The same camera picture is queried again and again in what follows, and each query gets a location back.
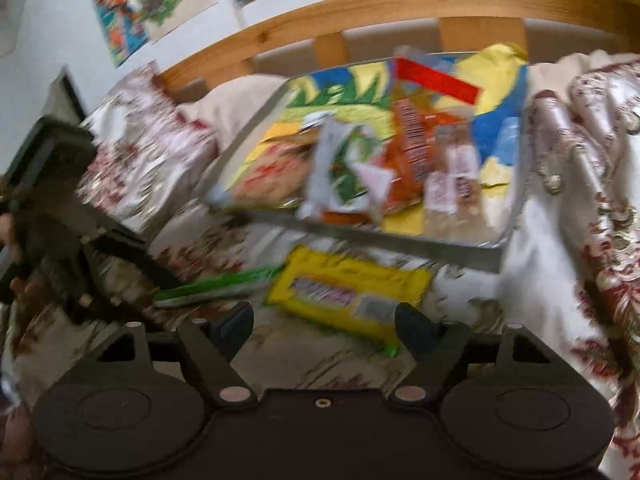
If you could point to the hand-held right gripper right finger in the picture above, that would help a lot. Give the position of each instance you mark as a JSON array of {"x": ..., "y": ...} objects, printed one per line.
[{"x": 415, "y": 327}]

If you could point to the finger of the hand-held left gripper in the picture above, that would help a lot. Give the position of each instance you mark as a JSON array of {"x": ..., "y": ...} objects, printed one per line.
[
  {"x": 135, "y": 260},
  {"x": 110, "y": 300}
]

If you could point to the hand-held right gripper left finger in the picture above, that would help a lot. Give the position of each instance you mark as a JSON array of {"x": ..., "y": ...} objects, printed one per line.
[{"x": 235, "y": 327}]

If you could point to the green sausage stick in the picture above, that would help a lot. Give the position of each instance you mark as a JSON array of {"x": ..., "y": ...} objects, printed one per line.
[{"x": 215, "y": 287}]

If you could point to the yellow snack packet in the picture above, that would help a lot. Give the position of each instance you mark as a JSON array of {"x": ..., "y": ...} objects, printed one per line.
[{"x": 350, "y": 295}]

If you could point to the clear packet of small cakes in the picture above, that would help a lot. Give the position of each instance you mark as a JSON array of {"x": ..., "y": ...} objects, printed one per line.
[{"x": 457, "y": 180}]

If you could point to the grey tray with colourful drawing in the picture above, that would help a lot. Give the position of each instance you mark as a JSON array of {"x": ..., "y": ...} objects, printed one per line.
[{"x": 495, "y": 195}]

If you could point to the clear rice cracker packet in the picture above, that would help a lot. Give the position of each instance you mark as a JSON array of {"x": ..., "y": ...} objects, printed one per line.
[{"x": 270, "y": 175}]

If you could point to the green and white packet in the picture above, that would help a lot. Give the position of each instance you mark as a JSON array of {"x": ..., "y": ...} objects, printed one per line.
[{"x": 350, "y": 170}]

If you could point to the red-topped orange snack packet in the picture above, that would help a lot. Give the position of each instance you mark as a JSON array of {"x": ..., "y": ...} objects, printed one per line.
[{"x": 415, "y": 130}]

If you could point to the person's left hand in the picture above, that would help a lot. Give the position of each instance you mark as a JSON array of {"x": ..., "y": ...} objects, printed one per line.
[{"x": 9, "y": 237}]

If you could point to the cream pillow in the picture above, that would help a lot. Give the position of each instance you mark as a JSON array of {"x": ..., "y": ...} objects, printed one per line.
[{"x": 235, "y": 105}]

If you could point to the floral satin quilt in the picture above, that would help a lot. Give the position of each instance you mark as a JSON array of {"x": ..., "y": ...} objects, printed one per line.
[{"x": 575, "y": 210}]

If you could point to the wooden bed headboard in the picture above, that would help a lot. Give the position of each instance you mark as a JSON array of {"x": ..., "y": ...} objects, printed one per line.
[{"x": 380, "y": 5}]

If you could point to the dark wall object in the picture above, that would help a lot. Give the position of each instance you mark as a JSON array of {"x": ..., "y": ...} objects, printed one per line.
[{"x": 67, "y": 92}]

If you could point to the basketball child wall drawing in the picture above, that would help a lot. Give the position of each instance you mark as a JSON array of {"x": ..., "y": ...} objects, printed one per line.
[{"x": 117, "y": 10}]

